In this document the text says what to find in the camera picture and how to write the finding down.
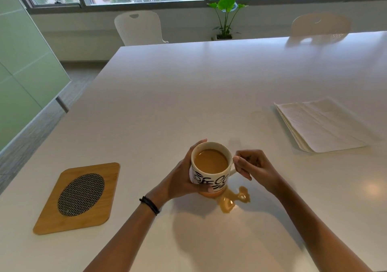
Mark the person's left thumb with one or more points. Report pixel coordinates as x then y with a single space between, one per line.
198 188

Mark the person's right thumb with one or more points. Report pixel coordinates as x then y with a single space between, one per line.
241 168

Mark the person's left forearm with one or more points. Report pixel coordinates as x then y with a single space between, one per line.
127 238

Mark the wooden trivet with mesh oval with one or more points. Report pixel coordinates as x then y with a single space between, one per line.
51 217

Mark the milky coffee in mug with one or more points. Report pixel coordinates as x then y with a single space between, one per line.
211 161

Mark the stack of white paper napkins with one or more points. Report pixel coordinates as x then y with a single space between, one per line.
323 126

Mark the person's left hand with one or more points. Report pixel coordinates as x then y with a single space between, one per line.
177 179

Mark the green leafy potted plant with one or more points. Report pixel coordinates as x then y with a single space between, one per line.
226 7

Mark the small white plant pot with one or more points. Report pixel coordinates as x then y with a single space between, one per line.
224 37

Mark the white mug with black print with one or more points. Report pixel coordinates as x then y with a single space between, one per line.
208 180

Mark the white plastic chair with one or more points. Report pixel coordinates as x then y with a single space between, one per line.
140 28
320 25

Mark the spilled coffee puddle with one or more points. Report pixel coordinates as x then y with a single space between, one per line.
227 203

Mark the black braided wristband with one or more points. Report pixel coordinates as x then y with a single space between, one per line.
150 205

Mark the person's right hand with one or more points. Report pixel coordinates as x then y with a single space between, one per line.
262 169

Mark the person's right forearm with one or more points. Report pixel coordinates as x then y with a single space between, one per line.
314 229

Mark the frosted green glass partition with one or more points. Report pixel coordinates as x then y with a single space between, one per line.
21 78

